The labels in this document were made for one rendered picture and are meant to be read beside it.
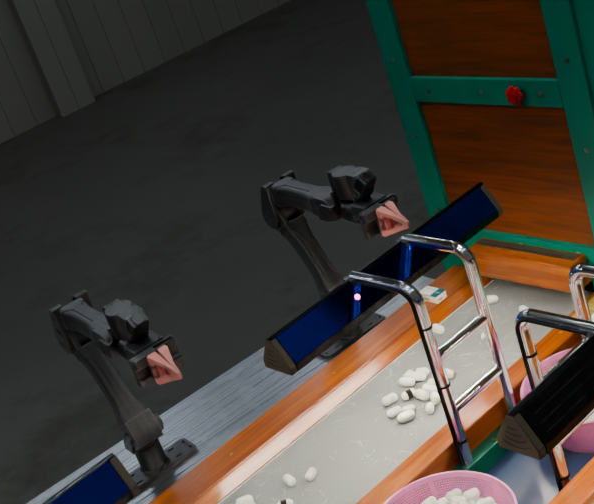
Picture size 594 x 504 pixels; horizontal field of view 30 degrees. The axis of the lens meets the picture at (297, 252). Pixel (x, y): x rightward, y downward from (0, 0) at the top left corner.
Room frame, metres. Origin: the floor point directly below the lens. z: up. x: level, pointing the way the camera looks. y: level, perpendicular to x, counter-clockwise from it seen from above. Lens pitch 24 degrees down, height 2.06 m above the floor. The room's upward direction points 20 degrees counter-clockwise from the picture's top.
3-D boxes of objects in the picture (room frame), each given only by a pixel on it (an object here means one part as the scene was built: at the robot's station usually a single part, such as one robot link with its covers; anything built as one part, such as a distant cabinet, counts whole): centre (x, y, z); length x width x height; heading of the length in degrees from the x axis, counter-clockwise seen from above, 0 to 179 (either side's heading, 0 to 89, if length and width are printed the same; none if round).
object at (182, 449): (2.22, 0.47, 0.71); 0.20 x 0.07 x 0.08; 118
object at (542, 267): (2.27, -0.49, 0.83); 0.30 x 0.06 x 0.07; 34
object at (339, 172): (2.35, -0.14, 1.11); 0.12 x 0.09 x 0.12; 28
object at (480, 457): (1.91, -0.19, 0.90); 0.20 x 0.19 x 0.45; 124
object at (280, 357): (1.97, -0.15, 1.08); 0.62 x 0.08 x 0.07; 124
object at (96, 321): (2.21, 0.47, 1.05); 0.30 x 0.09 x 0.12; 28
